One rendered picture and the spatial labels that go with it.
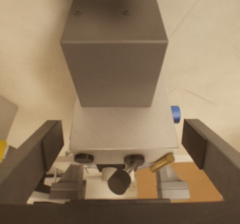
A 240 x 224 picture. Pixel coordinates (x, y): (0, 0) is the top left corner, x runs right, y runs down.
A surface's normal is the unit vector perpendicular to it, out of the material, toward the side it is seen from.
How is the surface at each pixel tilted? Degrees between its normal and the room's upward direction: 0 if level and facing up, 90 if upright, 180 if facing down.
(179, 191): 90
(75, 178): 90
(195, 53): 0
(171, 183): 90
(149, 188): 90
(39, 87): 0
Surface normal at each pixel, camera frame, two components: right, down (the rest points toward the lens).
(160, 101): 0.00, -0.56
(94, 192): -0.21, -0.55
